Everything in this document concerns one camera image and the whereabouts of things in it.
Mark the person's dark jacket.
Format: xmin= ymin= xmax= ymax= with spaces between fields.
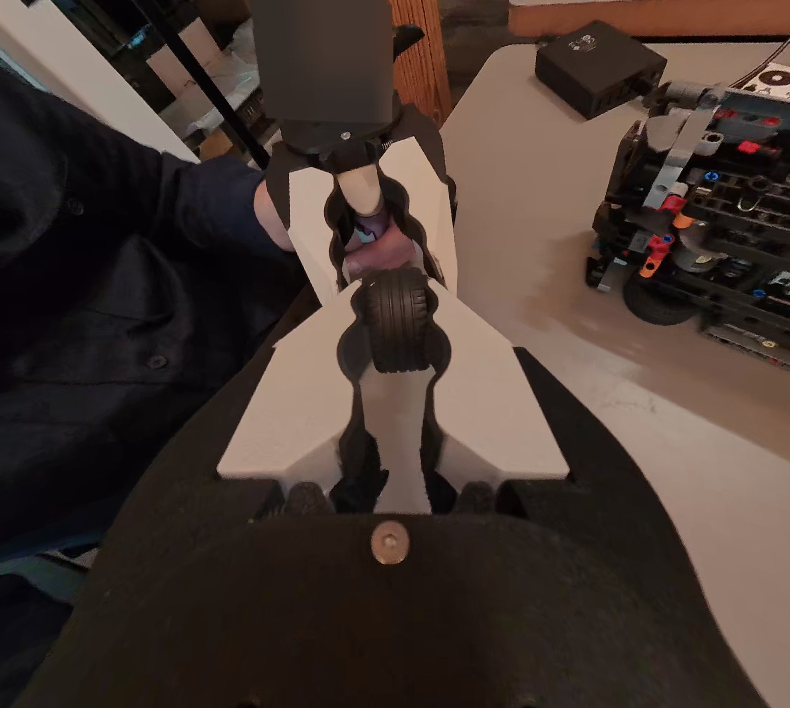
xmin=0 ymin=66 xmax=312 ymax=561

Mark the grey toy car model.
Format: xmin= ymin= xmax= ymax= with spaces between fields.
xmin=585 ymin=79 xmax=790 ymax=370

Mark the black cable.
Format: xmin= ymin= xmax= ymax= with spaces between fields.
xmin=727 ymin=38 xmax=790 ymax=90

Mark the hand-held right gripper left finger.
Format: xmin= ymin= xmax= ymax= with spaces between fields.
xmin=216 ymin=281 xmax=388 ymax=514

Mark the person's left hand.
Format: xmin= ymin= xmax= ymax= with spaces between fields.
xmin=253 ymin=182 xmax=416 ymax=278

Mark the black charger box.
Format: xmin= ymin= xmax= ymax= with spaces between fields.
xmin=534 ymin=19 xmax=669 ymax=121

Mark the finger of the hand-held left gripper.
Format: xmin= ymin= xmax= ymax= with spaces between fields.
xmin=376 ymin=137 xmax=460 ymax=293
xmin=287 ymin=168 xmax=354 ymax=309

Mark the person's left forearm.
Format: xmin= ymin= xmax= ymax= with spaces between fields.
xmin=157 ymin=155 xmax=275 ymax=264

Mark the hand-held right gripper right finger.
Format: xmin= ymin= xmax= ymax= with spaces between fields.
xmin=421 ymin=281 xmax=571 ymax=514

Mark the black toy wheel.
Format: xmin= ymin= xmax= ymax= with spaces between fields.
xmin=359 ymin=268 xmax=432 ymax=375

